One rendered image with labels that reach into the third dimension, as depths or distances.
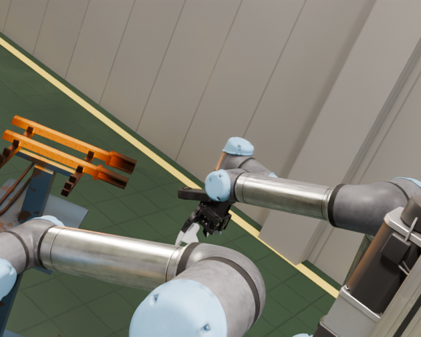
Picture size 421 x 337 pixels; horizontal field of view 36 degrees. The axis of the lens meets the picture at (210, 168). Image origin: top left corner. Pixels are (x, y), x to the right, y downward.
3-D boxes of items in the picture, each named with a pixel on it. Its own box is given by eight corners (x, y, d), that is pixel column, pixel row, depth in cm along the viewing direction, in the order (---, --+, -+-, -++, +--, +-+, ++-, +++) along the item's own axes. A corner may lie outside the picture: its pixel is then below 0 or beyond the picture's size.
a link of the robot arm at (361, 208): (381, 248, 130) (200, 207, 162) (406, 240, 138) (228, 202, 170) (387, 190, 128) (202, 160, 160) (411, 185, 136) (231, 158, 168)
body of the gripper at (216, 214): (209, 237, 181) (226, 202, 176) (187, 220, 185) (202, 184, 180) (224, 231, 187) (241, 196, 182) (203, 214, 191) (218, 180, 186)
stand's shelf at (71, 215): (87, 214, 234) (89, 209, 234) (50, 275, 198) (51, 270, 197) (9, 182, 233) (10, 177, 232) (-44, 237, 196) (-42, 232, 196)
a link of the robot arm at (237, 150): (244, 152, 170) (222, 134, 174) (228, 186, 174) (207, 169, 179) (262, 150, 175) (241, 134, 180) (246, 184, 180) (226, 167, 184)
